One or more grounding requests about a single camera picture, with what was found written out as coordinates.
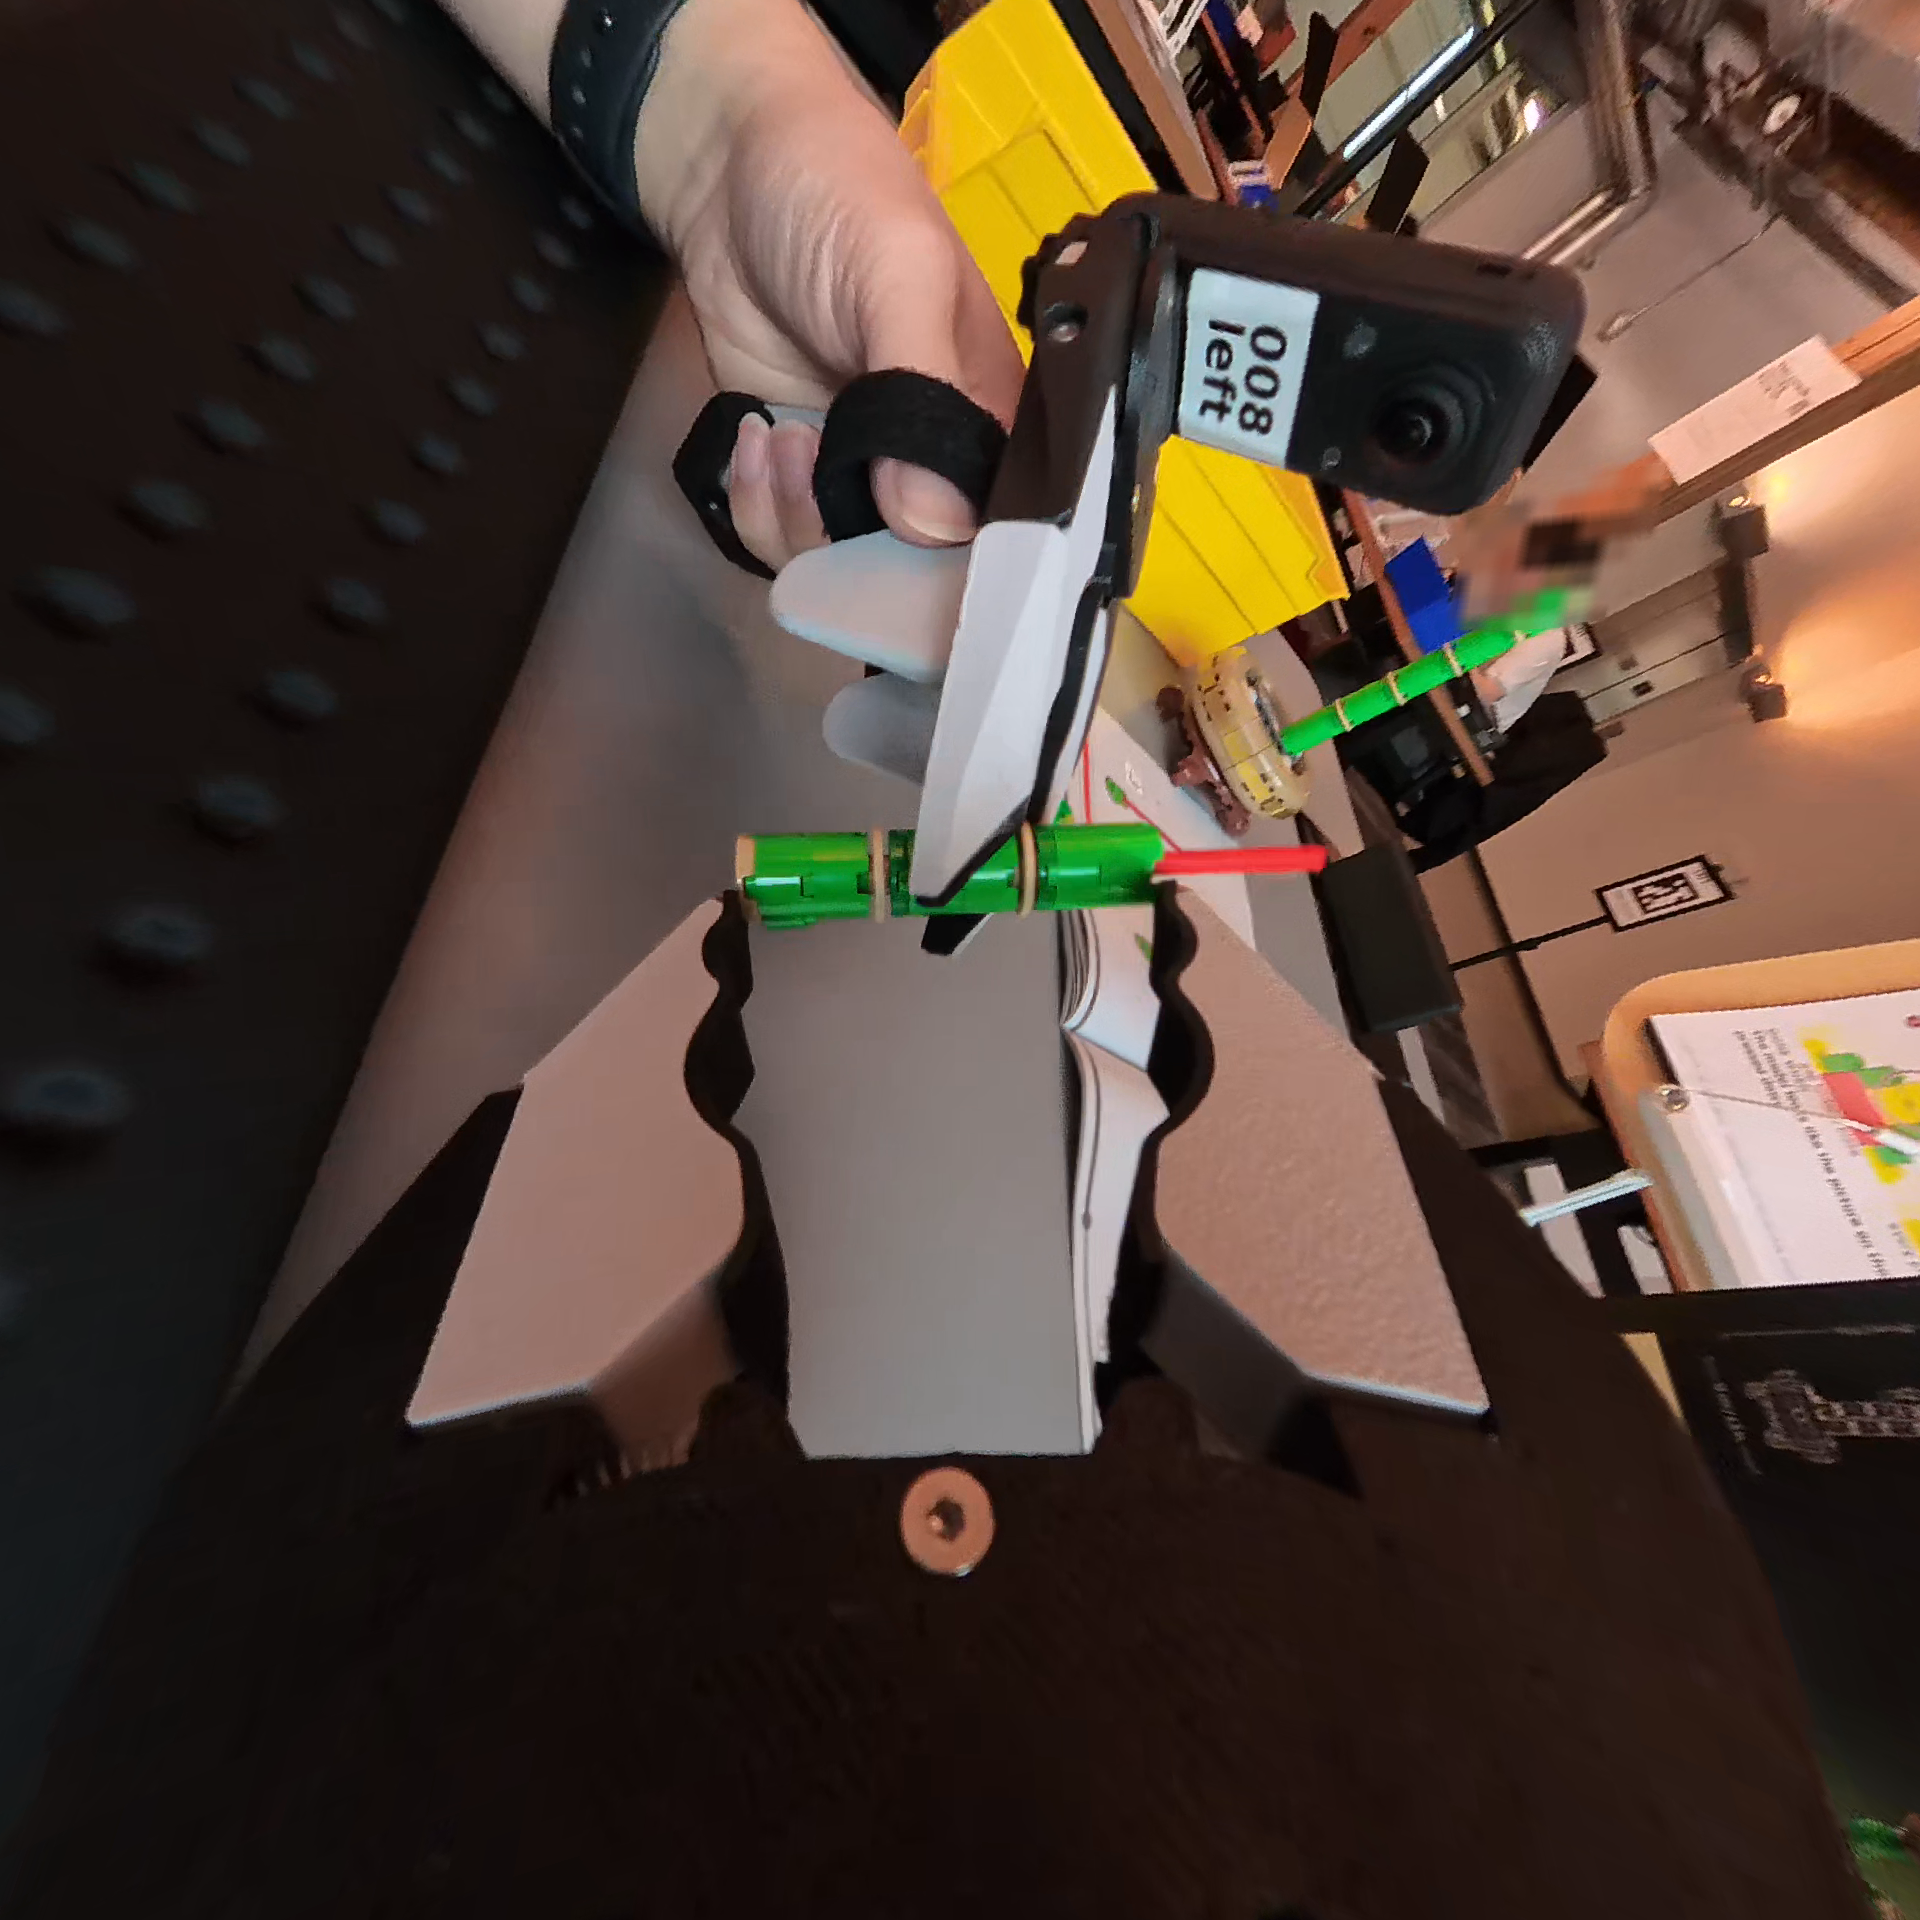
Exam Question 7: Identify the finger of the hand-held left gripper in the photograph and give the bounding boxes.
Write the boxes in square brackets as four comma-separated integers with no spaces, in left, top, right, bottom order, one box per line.
[912,399,1126,905]
[917,591,1124,957]

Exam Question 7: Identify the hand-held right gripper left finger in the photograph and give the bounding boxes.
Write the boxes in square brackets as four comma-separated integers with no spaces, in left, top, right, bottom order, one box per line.
[404,890,789,1463]

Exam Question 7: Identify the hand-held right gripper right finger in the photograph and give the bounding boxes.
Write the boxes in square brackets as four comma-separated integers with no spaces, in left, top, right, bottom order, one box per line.
[1101,885,1493,1502]

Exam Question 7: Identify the green brick stalk red axle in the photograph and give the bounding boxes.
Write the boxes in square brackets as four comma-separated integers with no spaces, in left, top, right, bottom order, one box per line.
[732,822,1333,926]

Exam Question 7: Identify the black brick set box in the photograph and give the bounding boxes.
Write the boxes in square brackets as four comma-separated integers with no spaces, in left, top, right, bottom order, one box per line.
[1654,1285,1920,1920]

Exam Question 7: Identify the person's left hand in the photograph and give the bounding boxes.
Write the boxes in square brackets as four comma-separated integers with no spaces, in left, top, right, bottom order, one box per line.
[638,0,1037,579]

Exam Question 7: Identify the tan brick pot with stalk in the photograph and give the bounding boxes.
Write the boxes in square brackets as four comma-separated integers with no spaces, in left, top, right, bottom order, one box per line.
[1162,628,1521,840]

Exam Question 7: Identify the white instruction booklet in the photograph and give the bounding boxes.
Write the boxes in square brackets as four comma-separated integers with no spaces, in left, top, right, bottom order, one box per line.
[1052,697,1270,1457]

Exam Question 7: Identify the blue storage bin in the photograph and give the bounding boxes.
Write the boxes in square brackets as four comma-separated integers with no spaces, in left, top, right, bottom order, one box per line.
[1382,539,1461,664]

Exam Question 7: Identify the small black box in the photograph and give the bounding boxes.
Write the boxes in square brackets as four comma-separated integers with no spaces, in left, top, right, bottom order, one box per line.
[1312,842,1461,1037]

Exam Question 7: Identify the yellow plastic bin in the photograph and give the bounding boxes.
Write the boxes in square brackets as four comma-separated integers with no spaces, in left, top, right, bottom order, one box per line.
[898,0,1353,664]

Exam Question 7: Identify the rounded tray with paper sheet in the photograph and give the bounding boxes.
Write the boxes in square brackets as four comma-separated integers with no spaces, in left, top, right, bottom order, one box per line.
[1580,941,1920,1296]

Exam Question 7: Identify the framed marker sign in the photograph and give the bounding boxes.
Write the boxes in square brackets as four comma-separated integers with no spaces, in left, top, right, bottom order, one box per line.
[1593,855,1735,933]

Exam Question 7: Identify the black smartwatch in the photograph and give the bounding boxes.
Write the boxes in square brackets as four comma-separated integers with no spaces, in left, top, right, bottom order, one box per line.
[544,0,696,235]

